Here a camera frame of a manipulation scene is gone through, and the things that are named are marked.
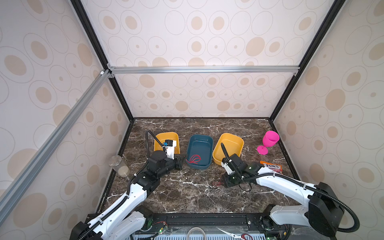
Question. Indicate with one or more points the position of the diagonal aluminium bar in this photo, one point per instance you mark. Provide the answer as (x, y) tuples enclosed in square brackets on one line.
[(23, 181)]

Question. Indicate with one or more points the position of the teal plastic bin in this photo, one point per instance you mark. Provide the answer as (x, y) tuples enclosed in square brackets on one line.
[(199, 152)]

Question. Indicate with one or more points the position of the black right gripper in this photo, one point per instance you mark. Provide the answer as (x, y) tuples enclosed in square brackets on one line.
[(227, 183)]

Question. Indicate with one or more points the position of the orange candy bag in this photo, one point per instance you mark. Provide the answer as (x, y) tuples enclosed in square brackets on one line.
[(274, 167)]

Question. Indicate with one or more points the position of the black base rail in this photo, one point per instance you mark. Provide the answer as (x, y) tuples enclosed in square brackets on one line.
[(207, 220)]

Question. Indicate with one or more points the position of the scissors with red handle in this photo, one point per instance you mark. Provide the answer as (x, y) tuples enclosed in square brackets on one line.
[(237, 236)]

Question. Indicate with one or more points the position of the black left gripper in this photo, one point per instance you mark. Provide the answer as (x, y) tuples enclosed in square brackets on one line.
[(178, 163)]

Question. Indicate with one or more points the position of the horizontal aluminium bar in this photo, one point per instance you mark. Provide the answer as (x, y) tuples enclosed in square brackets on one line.
[(206, 70)]

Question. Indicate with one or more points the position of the clear jar with powder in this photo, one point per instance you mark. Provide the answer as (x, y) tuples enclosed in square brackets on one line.
[(118, 165)]

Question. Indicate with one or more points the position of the right yellow plastic bin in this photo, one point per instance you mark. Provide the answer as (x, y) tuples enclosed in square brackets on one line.
[(233, 145)]

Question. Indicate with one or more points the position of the pink plastic goblet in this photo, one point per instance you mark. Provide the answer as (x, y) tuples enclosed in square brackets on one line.
[(270, 139)]

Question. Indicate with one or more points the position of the left yellow plastic bin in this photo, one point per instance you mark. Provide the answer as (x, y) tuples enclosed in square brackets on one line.
[(166, 136)]

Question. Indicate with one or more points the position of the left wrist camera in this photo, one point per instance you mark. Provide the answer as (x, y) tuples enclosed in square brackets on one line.
[(169, 147)]

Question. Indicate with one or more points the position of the yellow plastic bin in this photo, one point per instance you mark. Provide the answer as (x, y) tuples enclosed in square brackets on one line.
[(233, 145), (166, 136)]

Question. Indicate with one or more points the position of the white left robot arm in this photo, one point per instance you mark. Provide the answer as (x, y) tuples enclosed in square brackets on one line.
[(123, 217)]

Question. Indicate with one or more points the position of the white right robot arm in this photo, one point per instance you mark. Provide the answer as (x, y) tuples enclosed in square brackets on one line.
[(319, 207)]

